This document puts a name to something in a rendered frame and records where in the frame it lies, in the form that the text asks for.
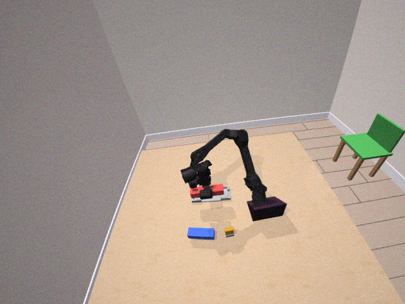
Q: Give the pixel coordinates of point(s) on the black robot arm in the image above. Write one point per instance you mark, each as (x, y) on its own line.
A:
(252, 180)

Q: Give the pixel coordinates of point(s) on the yellow rectangular block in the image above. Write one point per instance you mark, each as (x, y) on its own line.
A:
(229, 230)

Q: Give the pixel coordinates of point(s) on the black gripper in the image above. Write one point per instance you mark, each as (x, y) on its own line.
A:
(206, 193)

